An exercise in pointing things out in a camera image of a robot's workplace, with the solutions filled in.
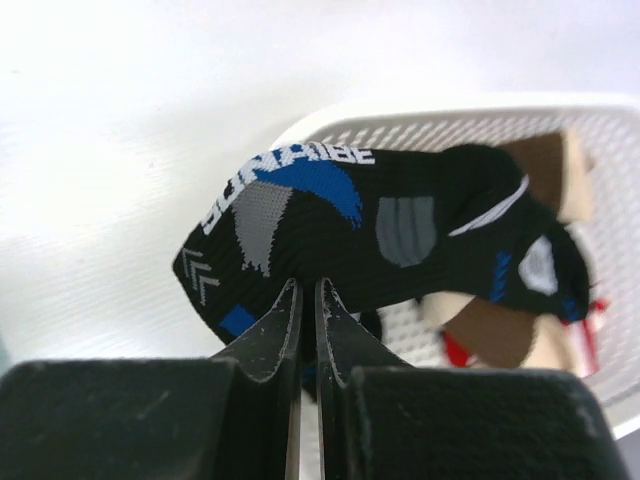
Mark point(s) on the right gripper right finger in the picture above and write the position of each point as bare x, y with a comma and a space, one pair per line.
381, 418

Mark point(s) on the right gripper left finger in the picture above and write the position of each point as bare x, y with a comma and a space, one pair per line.
235, 415

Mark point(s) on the black blue sports sock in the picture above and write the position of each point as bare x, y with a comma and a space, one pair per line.
384, 227

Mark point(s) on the white perforated sock basket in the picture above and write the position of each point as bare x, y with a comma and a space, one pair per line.
608, 127

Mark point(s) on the beige brown sock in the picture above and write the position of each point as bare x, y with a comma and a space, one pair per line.
558, 168

